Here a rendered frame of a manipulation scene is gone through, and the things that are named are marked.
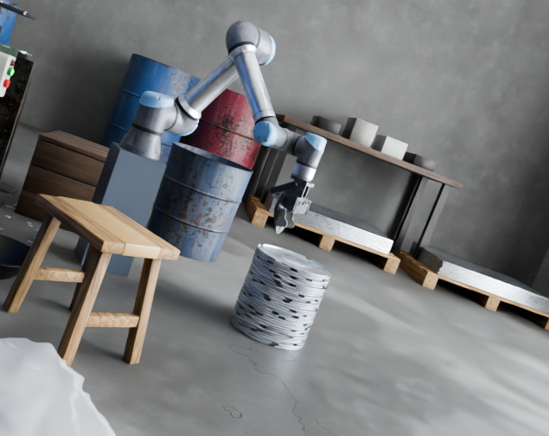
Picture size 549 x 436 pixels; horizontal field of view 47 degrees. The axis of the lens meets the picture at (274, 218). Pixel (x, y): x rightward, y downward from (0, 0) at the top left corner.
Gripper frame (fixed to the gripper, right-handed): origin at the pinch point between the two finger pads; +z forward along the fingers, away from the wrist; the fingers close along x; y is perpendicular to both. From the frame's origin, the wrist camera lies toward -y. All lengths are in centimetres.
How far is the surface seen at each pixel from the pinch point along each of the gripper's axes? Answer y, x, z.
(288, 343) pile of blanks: 15.3, 10.2, 36.2
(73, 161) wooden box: -91, -35, 10
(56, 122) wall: -377, 77, 34
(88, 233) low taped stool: 22, -81, 5
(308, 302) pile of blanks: 14.4, 13.1, 20.3
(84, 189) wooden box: -87, -29, 20
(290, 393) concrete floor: 43, -13, 38
